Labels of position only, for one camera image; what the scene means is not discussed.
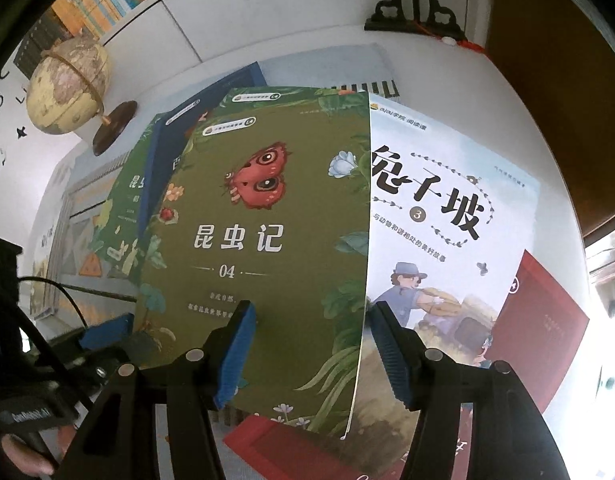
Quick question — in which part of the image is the brown wooden cabinet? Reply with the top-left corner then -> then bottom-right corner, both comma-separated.
487,0 -> 615,248

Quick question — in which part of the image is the row of black volumes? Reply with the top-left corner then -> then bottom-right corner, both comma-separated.
12,12 -> 68,78

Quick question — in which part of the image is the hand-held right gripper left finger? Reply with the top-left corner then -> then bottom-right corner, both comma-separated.
54,300 -> 259,480

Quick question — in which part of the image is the person's left hand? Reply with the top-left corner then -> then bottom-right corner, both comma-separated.
0,432 -> 55,478

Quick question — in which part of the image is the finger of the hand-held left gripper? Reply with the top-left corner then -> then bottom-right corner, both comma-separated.
42,314 -> 135,361
100,332 -> 163,376

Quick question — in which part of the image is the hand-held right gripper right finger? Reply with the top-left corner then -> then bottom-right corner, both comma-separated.
367,302 -> 571,480

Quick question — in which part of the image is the red tassel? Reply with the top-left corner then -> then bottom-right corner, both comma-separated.
427,25 -> 488,53

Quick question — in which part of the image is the white book with farm illustration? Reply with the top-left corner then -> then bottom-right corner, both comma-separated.
347,91 -> 542,441

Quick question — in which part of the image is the olive green leafy book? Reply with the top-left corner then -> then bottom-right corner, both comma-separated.
207,86 -> 371,123

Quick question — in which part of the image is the antique beige desk globe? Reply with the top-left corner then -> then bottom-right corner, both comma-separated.
26,35 -> 138,157

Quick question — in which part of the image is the olive green butterfly book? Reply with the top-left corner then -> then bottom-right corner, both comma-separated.
140,92 -> 372,436

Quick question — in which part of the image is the dark green leafy book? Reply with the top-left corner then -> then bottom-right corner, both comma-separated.
90,135 -> 173,281

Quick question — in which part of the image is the navy blue book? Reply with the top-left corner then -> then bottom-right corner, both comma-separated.
137,62 -> 268,241

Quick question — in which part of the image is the maroon book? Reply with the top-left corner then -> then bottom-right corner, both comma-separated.
480,249 -> 591,411

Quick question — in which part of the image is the white bookshelf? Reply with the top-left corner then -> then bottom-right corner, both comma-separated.
12,0 -> 493,91

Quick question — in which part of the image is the black cable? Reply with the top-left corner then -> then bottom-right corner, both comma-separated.
14,275 -> 95,336

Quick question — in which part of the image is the light blue patterned table mat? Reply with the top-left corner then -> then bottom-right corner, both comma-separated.
30,42 -> 401,321

